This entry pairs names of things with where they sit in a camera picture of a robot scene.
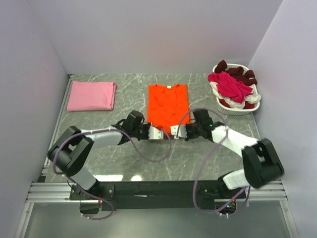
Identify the orange t shirt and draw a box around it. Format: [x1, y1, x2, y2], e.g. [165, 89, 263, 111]
[147, 84, 190, 135]

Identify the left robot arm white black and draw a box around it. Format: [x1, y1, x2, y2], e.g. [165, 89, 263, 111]
[47, 110, 152, 199]

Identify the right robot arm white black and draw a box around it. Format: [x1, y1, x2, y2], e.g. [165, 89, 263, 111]
[185, 108, 284, 198]

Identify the white laundry basket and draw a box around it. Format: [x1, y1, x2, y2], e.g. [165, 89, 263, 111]
[215, 63, 261, 116]

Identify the magenta t shirt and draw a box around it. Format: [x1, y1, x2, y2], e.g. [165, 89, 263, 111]
[208, 72, 253, 104]

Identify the folded pink t shirt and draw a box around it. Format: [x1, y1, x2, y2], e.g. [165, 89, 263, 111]
[67, 81, 116, 112]

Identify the dark red t shirt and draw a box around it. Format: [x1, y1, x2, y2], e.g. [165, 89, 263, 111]
[212, 60, 258, 86]

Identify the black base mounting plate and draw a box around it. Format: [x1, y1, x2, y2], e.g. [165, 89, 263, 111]
[69, 180, 247, 214]

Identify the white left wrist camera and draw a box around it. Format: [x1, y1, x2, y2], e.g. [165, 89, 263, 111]
[149, 126, 164, 140]

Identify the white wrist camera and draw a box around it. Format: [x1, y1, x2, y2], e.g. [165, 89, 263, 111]
[149, 126, 164, 140]
[170, 124, 187, 139]

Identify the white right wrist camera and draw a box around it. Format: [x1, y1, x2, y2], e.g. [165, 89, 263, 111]
[170, 124, 187, 139]

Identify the aluminium frame rail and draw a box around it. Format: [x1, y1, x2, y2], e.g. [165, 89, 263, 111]
[26, 180, 287, 203]

